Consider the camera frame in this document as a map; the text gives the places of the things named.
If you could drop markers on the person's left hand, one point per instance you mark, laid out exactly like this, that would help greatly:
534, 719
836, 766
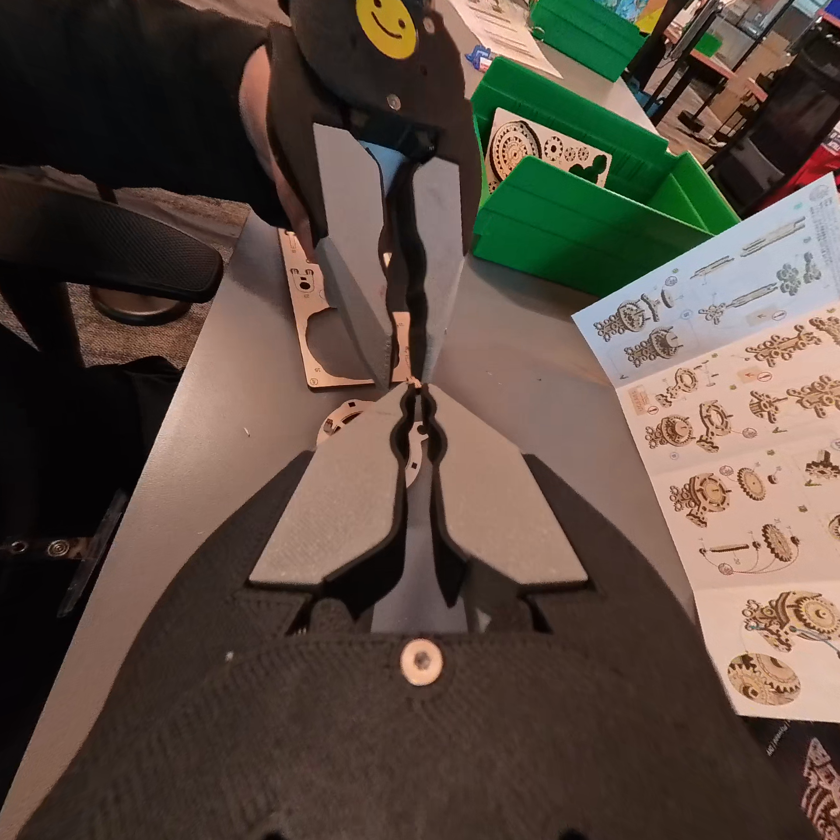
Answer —
256, 111

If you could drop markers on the black kit box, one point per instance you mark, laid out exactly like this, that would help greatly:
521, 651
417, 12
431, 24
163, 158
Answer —
814, 787

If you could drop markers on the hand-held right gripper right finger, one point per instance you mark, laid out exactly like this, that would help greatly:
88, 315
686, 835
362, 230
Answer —
505, 518

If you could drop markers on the colourful cardboard box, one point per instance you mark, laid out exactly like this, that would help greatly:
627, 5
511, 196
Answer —
633, 13

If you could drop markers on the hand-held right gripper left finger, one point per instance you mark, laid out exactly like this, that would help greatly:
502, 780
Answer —
341, 518

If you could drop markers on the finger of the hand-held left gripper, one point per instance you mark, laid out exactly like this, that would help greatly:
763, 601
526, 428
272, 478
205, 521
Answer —
348, 229
439, 229

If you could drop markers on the small blue object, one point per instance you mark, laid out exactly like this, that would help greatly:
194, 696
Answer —
479, 58

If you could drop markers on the person's dark trousers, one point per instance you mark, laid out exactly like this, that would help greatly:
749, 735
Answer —
65, 459

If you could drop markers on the printed paper sheet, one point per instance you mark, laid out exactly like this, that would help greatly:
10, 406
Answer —
505, 33

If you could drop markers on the black chair armrest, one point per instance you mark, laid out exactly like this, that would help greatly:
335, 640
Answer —
118, 249

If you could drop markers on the wooden gear sheet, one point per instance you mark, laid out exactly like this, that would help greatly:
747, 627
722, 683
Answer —
518, 151

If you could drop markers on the printed instruction booklet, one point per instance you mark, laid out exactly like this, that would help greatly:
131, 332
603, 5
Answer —
722, 426

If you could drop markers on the round wooden disc part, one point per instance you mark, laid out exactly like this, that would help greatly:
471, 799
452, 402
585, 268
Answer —
328, 433

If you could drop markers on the person's left forearm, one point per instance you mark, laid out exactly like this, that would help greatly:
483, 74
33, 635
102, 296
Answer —
118, 85

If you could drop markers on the wooden sheet with round cutout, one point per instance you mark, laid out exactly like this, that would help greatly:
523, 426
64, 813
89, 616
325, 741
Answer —
305, 295

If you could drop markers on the green plastic bin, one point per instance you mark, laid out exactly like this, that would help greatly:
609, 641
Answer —
590, 111
584, 33
577, 243

